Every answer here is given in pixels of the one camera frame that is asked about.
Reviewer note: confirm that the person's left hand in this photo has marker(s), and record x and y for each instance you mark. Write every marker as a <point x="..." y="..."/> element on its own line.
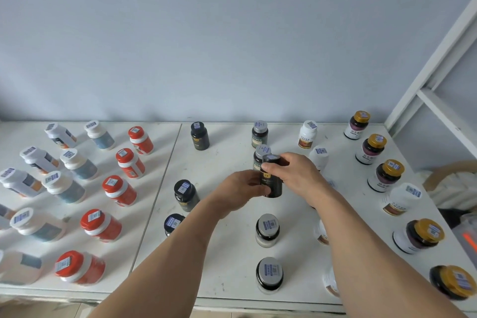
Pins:
<point x="238" y="191"/>

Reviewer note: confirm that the person's right hand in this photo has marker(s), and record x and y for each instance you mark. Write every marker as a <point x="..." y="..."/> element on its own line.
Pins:
<point x="303" y="180"/>

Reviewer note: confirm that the black bottle black cap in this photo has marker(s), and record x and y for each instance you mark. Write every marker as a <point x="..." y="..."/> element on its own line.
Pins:
<point x="186" y="194"/>
<point x="199" y="136"/>
<point x="172" y="222"/>
<point x="275" y="187"/>

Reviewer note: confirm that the white bottle gold cap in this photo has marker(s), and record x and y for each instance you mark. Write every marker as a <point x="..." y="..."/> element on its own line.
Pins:
<point x="452" y="281"/>
<point x="385" y="175"/>
<point x="370" y="149"/>

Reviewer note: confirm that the gold cap bottles group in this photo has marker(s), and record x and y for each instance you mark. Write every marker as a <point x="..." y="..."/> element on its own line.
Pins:
<point x="418" y="235"/>
<point x="356" y="124"/>

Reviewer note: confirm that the red bottle red cap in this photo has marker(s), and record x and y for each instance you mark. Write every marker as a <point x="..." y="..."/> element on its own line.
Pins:
<point x="100" y="225"/>
<point x="119" y="190"/>
<point x="140" y="139"/>
<point x="130" y="163"/>
<point x="80" y="267"/>

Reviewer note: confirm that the white bottle orange label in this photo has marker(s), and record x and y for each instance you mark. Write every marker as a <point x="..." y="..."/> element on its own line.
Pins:
<point x="59" y="135"/>
<point x="5" y="215"/>
<point x="20" y="182"/>
<point x="39" y="160"/>

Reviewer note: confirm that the person's left forearm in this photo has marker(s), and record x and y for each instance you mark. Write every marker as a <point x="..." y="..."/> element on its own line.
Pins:
<point x="160" y="269"/>

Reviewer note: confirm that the person's right forearm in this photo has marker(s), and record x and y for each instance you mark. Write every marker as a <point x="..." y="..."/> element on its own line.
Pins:
<point x="380" y="269"/>

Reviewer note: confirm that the white metal shelf rack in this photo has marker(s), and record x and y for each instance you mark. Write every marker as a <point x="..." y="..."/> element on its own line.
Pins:
<point x="234" y="254"/>

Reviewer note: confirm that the rattan chair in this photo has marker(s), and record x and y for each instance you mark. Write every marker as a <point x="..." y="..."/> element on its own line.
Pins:
<point x="447" y="170"/>

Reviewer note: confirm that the stack of white rolls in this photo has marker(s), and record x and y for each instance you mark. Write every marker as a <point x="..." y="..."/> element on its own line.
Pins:
<point x="456" y="193"/>

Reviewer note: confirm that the clear plastic container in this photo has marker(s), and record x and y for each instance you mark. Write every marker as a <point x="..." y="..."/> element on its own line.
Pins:
<point x="466" y="234"/>

